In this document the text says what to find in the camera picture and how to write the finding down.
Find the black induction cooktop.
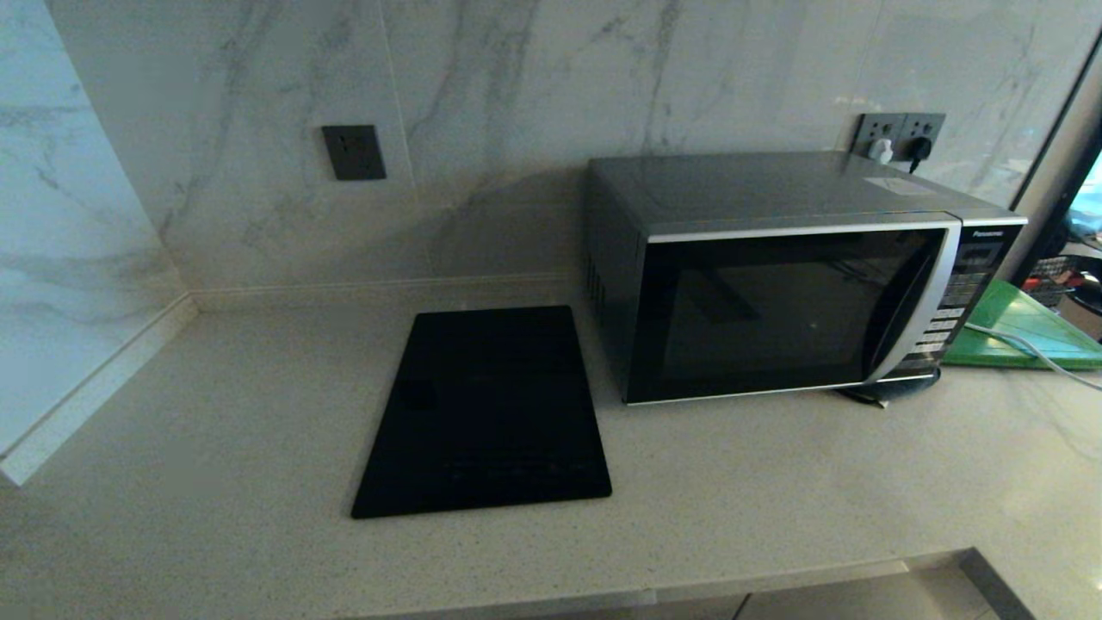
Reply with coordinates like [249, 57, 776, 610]
[351, 306, 614, 520]

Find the dark single wall socket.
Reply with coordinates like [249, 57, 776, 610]
[321, 125, 387, 182]

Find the silver black microwave oven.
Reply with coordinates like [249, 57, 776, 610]
[587, 153, 1029, 406]

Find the double wall socket with plugs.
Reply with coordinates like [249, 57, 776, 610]
[852, 114, 907, 161]
[895, 114, 947, 166]

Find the white power cable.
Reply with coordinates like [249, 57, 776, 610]
[964, 323, 1102, 393]

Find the green cutting board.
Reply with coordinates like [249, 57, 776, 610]
[945, 280, 1102, 371]

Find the white cabinet front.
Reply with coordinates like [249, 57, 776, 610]
[739, 551, 1004, 620]

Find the black glass microwave door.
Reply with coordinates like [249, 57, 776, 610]
[627, 224, 962, 404]

